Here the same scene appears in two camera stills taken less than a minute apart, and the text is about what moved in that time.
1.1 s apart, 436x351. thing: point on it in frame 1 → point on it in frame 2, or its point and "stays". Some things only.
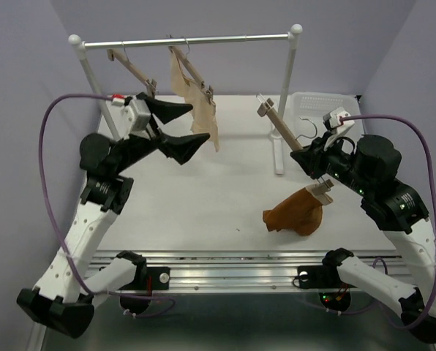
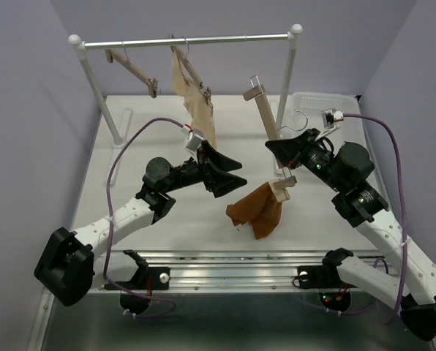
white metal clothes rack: x=83 y=48 stays
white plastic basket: x=308 y=110 stays
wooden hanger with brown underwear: x=302 y=216 → x=281 y=186
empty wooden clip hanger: x=151 y=84 stays
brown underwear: x=301 y=212 → x=260 y=207
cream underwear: x=203 y=115 stays
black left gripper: x=183 y=148 → x=219 y=183
